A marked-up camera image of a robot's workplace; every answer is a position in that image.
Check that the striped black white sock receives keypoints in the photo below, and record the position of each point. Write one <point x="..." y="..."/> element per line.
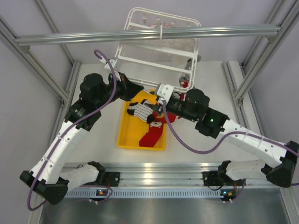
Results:
<point x="141" y="111"/>

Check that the aluminium top crossbar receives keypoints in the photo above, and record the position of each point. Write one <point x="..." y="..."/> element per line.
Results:
<point x="151" y="34"/>

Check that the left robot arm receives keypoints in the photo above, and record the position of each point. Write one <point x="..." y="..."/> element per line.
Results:
<point x="46" y="178"/>

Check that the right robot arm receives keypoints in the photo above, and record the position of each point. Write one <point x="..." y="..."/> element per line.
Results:
<point x="276" y="161"/>

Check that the red sock clipped on hanger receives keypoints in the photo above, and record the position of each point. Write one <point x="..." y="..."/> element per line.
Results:
<point x="184" y="84"/>

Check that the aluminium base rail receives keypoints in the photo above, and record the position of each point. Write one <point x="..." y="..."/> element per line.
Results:
<point x="165" y="180"/>

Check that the white plastic clip hanger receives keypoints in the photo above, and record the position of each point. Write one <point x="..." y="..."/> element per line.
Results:
<point x="169" y="55"/>

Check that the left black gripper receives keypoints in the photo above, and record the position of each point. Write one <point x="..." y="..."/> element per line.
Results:
<point x="129" y="89"/>

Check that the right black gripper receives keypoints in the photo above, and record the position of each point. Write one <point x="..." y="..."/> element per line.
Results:
<point x="155" y="108"/>

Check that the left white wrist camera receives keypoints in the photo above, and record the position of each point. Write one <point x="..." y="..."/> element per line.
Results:
<point x="111" y="63"/>

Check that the grey sock on hanger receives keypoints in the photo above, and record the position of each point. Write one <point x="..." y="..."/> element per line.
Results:
<point x="186" y="77"/>

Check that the red sock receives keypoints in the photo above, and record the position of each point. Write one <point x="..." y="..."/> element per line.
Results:
<point x="154" y="133"/>

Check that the yellow plastic tray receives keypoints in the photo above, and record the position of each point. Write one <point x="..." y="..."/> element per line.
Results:
<point x="132" y="128"/>

